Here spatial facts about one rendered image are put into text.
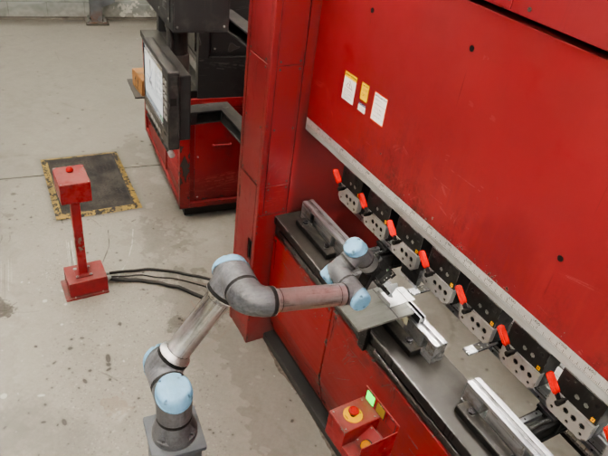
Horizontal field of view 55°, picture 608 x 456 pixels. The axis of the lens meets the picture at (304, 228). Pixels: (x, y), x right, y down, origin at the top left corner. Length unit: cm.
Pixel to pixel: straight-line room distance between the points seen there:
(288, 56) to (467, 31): 92
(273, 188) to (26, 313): 169
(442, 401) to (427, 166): 84
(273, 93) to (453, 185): 98
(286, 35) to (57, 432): 211
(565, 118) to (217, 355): 235
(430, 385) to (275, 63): 143
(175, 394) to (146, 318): 171
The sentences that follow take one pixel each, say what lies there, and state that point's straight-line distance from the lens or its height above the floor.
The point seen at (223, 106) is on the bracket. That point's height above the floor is 121.
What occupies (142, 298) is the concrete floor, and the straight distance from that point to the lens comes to 377.
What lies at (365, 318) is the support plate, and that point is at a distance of 227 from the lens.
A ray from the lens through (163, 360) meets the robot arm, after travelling 203.
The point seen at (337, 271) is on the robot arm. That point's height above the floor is 125.
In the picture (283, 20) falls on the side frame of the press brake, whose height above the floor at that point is 184.
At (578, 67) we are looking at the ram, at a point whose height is 210.
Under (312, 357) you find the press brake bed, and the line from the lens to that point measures 295.
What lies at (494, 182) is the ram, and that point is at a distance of 187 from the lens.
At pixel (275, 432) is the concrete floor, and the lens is 312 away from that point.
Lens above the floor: 252
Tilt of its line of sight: 35 degrees down
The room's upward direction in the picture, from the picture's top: 8 degrees clockwise
